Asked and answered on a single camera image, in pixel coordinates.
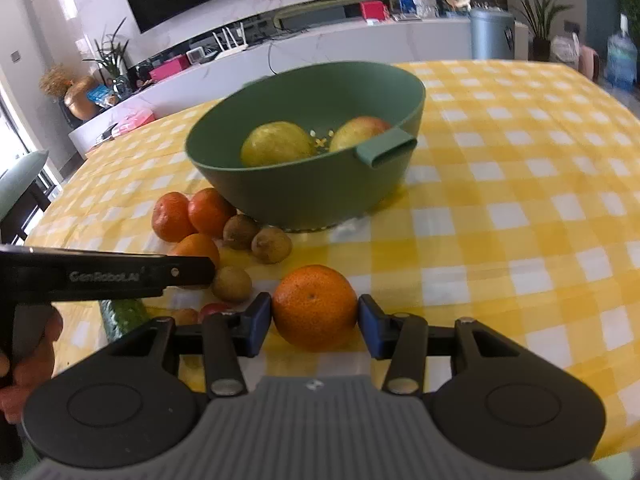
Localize large orange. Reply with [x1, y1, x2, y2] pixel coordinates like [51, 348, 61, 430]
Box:
[272, 264, 358, 352]

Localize mandarin orange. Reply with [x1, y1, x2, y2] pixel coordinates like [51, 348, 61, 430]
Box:
[152, 192, 196, 243]
[188, 188, 236, 240]
[170, 233, 220, 268]

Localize brown kiwi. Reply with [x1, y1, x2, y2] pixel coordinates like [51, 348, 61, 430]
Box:
[250, 226, 293, 264]
[212, 266, 253, 304]

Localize brown kiwi fruit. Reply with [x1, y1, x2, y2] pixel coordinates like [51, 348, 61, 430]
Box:
[222, 214, 260, 250]

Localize left human hand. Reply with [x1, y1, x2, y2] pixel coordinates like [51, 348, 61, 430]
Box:
[0, 308, 63, 425]

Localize red cherry tomato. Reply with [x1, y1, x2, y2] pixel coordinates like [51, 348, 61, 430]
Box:
[198, 302, 234, 324]

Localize green cushioned chair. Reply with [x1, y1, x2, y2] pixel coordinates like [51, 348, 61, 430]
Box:
[0, 151, 51, 245]

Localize green cucumber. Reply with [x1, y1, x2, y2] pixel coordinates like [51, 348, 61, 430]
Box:
[99, 299, 150, 342]

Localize yellow checkered tablecloth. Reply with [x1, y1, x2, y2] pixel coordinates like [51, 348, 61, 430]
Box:
[27, 62, 639, 458]

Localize pink tissue pack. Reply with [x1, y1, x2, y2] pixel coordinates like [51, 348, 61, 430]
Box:
[111, 108, 156, 138]

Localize copper vase dried flowers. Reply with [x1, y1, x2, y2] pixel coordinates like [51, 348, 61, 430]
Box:
[39, 64, 100, 122]

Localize yellow-green pear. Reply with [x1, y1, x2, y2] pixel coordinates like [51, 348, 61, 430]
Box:
[240, 122, 316, 167]

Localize green colander bowl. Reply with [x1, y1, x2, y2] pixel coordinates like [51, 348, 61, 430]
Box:
[186, 62, 426, 231]

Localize red-yellow apple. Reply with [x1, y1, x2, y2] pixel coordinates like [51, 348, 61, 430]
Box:
[329, 116, 392, 153]

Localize small leafy plant vase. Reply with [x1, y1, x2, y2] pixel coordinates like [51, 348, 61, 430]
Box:
[85, 18, 132, 101]

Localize pink box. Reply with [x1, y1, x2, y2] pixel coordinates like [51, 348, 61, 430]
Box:
[150, 54, 191, 82]

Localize white wifi router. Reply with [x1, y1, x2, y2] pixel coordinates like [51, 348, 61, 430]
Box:
[213, 24, 248, 58]

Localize white tv console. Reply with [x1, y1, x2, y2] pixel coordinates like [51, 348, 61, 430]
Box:
[67, 17, 530, 157]

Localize grey metal trash bin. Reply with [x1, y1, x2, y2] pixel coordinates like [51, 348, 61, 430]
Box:
[470, 8, 515, 60]

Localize red box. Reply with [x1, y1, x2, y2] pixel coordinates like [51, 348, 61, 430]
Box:
[360, 0, 390, 22]

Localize potted green plant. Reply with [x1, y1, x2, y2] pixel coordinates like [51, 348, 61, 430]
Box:
[515, 0, 575, 62]

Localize blue water jug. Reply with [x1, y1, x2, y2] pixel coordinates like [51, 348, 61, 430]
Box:
[605, 14, 638, 92]

